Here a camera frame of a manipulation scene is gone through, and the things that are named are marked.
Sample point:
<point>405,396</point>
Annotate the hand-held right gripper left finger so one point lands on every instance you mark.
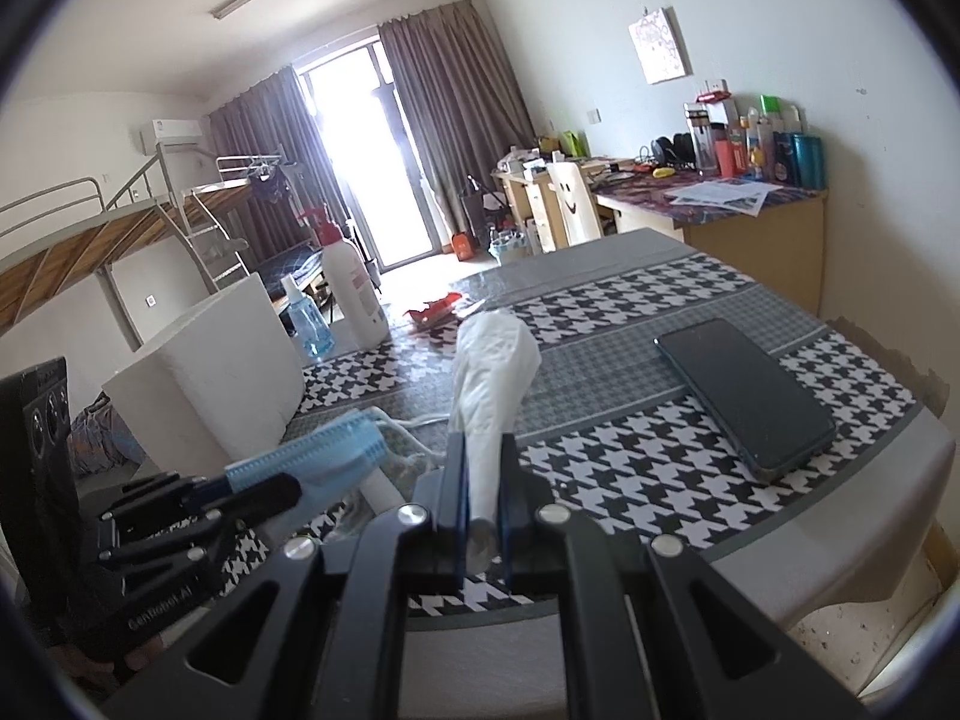
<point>456,510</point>

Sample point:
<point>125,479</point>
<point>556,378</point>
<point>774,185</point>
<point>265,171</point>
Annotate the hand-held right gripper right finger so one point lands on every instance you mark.
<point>508,510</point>

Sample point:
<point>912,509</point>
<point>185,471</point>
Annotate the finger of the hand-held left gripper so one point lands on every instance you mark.
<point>255,496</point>
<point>150,493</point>

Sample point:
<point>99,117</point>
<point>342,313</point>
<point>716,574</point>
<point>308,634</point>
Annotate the blue face mask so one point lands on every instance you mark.
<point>322,450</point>

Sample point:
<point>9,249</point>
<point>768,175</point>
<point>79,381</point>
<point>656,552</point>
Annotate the white foam box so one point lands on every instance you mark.
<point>217,375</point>

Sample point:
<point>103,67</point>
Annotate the white plastic bag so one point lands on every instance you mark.
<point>491,375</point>

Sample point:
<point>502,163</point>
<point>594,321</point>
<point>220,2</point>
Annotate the blue plaid duvet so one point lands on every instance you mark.
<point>97,435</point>

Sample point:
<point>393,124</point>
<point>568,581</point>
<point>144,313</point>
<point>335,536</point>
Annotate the blue spray bottle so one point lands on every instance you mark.
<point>307,330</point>

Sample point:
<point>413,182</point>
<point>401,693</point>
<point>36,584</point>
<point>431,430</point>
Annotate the houndstooth tablecloth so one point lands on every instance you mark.
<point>600,360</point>

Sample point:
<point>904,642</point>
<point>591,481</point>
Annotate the red snack packet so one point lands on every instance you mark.
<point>435,307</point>

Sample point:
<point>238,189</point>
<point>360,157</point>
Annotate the metal bunk bed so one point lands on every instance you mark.
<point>90,247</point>
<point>240,165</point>

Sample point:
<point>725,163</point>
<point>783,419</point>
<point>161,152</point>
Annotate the white pump bottle red top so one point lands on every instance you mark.
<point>352,292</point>

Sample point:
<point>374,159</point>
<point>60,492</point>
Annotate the dark blue bedding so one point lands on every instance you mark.
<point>289,264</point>

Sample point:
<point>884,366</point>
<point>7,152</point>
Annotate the black smartphone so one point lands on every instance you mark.
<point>742,397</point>

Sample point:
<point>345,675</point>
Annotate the metal bed ladder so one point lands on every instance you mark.
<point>210,240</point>

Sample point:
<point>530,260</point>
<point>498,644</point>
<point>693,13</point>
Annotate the pack of water bottles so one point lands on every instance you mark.
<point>508,246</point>

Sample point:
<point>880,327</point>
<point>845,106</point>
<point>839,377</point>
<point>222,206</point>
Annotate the orange jug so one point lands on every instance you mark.
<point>463,245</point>

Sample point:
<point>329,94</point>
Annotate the black bag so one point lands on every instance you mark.
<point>480,214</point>

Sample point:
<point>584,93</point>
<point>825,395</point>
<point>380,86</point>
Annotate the wooden desk with drawers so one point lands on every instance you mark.
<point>525,202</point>

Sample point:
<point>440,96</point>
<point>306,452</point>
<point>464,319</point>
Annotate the dark hanging clothes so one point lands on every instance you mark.
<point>268,186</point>

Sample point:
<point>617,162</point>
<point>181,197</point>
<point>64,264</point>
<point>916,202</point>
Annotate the wooden chair with smiley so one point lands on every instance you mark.
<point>574,202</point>

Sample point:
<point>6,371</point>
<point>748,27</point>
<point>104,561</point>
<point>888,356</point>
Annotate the glass balcony door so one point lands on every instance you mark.
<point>367,165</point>

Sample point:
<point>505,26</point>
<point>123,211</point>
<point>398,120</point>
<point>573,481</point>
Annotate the wooden desk with printed cover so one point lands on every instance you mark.
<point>750,255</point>

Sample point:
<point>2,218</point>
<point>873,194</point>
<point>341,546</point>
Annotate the white air conditioner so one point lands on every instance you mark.
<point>171,133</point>

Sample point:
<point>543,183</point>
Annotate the brown curtain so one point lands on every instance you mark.
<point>247,127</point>
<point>450,105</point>

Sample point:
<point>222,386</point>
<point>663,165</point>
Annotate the green box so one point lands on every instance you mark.
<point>574,144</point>

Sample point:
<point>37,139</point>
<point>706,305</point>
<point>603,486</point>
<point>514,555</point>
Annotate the printed paper sheets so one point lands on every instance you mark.
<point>720,195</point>

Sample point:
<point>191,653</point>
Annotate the black headphones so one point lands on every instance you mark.
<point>671,151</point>

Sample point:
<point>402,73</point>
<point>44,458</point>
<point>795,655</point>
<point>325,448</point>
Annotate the row of toiletry bottles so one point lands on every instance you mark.
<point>757,146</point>

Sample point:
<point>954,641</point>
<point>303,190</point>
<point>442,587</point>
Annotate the white wall socket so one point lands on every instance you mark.
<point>717,86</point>

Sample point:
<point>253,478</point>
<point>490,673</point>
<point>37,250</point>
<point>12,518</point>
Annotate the pink cartoon wall picture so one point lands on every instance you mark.
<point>660,45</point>

